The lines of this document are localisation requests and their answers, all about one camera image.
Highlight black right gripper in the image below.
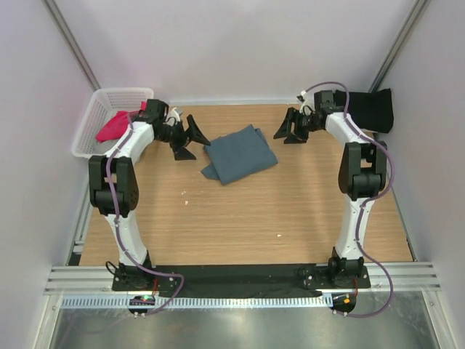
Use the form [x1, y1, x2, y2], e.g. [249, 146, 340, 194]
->
[273, 108, 321, 145]

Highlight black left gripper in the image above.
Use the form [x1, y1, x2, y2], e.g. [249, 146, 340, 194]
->
[155, 116, 210, 161]

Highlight teal blue t-shirt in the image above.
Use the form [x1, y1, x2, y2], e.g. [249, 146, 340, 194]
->
[201, 124, 278, 185]

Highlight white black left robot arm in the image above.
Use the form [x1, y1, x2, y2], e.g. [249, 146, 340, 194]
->
[88, 99, 210, 291]

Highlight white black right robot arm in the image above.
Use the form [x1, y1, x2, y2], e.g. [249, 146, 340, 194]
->
[274, 90, 388, 289]

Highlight pink t-shirt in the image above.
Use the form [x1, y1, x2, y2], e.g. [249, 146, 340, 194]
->
[95, 101, 147, 143]

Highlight folded black t-shirt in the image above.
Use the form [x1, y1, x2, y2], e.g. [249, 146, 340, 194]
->
[347, 89, 394, 134]

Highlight white plastic laundry basket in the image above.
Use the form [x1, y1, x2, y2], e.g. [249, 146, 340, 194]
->
[71, 87, 154, 159]

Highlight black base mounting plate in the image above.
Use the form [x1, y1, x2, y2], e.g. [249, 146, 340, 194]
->
[105, 261, 371, 299]

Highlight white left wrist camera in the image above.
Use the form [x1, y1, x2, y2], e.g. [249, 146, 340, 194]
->
[165, 108, 183, 127]

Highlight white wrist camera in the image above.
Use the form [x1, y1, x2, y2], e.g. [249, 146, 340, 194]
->
[297, 90, 315, 116]
[165, 108, 183, 127]

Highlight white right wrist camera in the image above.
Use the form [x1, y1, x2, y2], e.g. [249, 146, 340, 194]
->
[297, 90, 315, 116]

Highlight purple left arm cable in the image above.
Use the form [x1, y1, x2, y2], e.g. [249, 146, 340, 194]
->
[105, 108, 185, 316]

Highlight white slotted cable duct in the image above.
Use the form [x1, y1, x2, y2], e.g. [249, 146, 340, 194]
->
[61, 294, 333, 310]

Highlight aluminium frame rail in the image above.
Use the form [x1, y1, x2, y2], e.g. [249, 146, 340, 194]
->
[44, 262, 440, 294]

